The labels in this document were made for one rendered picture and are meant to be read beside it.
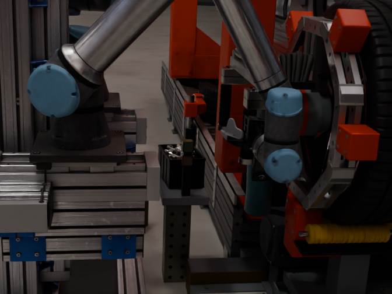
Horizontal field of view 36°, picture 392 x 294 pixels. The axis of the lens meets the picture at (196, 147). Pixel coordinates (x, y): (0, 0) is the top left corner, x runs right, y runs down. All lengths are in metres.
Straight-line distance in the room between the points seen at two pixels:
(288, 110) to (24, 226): 0.64
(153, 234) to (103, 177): 1.49
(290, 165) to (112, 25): 0.47
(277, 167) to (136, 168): 0.39
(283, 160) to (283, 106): 0.11
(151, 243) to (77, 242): 1.28
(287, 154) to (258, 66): 0.23
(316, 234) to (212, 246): 1.12
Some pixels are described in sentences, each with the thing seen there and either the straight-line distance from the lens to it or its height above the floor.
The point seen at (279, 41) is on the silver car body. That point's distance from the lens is 3.44.
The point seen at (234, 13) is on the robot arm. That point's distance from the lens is 1.36.
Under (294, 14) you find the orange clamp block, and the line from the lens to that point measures 1.99.
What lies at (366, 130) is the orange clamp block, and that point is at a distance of 1.53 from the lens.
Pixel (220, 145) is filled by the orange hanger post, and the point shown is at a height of 0.62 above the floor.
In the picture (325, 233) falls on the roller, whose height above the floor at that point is 0.52.
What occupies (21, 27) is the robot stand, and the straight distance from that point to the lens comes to 1.61.
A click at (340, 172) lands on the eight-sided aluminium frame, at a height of 0.75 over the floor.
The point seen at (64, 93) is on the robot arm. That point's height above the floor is 0.98.
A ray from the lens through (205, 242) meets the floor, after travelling 2.90.
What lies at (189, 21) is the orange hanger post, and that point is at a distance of 4.06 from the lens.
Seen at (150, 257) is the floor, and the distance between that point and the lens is 2.74.
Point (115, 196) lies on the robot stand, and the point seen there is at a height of 0.70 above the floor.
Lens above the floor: 1.25
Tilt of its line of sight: 17 degrees down
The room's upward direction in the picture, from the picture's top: 3 degrees clockwise
